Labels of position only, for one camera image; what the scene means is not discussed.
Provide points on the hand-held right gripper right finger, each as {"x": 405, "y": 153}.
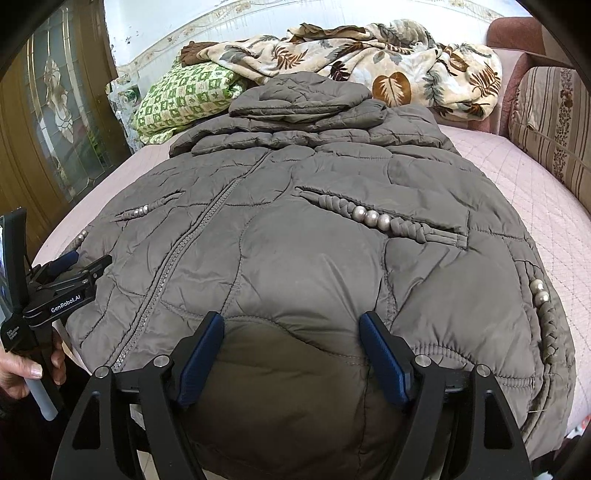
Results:
{"x": 383, "y": 364}

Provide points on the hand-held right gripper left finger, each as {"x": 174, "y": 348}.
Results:
{"x": 199, "y": 364}

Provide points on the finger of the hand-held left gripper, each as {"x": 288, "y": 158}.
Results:
{"x": 87, "y": 271}
{"x": 64, "y": 261}

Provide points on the grey-green puffer jacket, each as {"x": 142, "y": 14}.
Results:
{"x": 300, "y": 258}

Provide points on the person's left hand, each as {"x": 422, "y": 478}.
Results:
{"x": 21, "y": 369}

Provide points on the wooden door with glass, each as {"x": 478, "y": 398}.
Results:
{"x": 51, "y": 115}

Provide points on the green patterned pillow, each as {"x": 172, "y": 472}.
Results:
{"x": 184, "y": 99}

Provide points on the brown cloth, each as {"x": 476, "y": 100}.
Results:
{"x": 196, "y": 53}

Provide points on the striped floral cushion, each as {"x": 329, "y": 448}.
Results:
{"x": 554, "y": 124}

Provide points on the leaf-print fleece blanket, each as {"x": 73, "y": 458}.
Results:
{"x": 369, "y": 64}

